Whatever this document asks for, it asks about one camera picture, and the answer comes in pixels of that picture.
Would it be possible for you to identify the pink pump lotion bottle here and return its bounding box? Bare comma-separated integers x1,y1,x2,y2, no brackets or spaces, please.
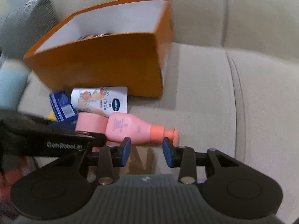
105,113,179,146

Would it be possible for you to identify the blue Super Deer box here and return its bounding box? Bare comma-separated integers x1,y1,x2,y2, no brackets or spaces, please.
49,91,78,123

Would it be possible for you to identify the orange cardboard box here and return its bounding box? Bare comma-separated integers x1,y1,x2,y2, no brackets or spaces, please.
23,0,173,98

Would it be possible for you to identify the yellow sponge cloth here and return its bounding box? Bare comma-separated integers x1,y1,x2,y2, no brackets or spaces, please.
47,111,57,121

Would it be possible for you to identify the pink cylindrical cup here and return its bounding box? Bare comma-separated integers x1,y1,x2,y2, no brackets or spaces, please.
75,112,108,133

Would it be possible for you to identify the person's left hand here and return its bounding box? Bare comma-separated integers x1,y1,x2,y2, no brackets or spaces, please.
1,155,38,202

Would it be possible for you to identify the houndstooth black white pillow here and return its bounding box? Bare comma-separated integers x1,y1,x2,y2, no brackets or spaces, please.
1,0,58,60

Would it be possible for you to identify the light blue pillow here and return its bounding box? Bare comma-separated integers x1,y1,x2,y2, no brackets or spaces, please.
1,69,28,110

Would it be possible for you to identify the plaid check case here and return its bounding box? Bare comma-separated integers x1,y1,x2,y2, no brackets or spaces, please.
78,33,112,41

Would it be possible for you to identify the white Vaseline lotion tube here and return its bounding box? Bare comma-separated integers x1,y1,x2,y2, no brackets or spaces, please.
70,86,128,116

